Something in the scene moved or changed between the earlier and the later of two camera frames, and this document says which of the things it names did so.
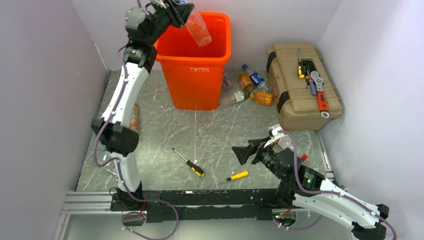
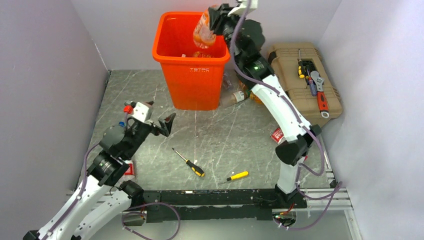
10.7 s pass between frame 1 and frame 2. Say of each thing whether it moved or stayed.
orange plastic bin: stayed
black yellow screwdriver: stayed
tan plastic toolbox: stayed
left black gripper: moved
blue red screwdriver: stayed
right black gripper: moved
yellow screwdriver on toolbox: stayed
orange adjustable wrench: stayed
